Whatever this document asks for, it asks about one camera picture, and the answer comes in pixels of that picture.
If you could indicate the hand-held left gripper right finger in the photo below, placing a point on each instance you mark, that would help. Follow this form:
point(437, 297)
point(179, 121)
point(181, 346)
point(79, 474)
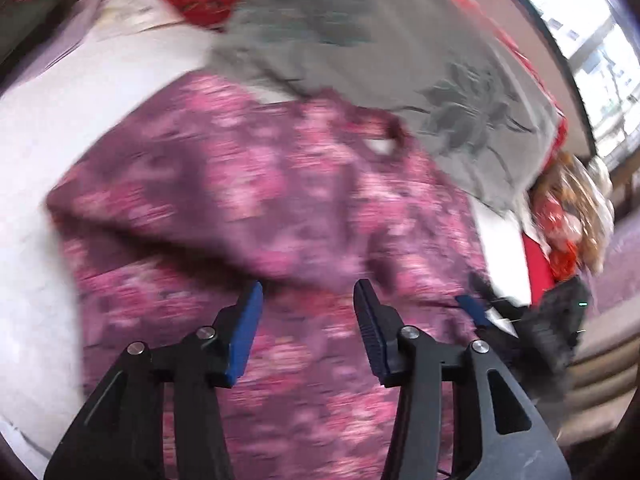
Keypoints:
point(372, 330)

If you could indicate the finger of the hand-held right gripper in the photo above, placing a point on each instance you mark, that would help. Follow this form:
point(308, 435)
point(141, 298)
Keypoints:
point(474, 310)

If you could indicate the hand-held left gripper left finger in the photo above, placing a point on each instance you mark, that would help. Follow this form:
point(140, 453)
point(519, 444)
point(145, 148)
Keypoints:
point(245, 335)

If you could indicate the purple floral fleece garment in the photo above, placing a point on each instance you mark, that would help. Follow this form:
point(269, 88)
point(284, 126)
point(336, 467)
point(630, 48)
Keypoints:
point(250, 185)

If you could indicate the plain red cloth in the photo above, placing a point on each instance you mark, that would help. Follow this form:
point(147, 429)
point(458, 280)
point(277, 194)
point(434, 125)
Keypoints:
point(537, 270)

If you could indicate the bagged stuffed toys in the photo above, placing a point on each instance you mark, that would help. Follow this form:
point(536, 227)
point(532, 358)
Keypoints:
point(575, 210)

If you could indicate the white quilted bedspread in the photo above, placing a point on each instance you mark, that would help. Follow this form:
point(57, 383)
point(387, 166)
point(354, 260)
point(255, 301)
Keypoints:
point(75, 135)

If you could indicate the grey floral pillow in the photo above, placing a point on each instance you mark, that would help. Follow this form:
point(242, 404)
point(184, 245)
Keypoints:
point(375, 60)

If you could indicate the window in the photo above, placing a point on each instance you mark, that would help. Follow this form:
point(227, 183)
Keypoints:
point(590, 35)

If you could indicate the lilac paper sheet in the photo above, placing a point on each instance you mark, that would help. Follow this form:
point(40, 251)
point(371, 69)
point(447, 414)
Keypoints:
point(70, 30)

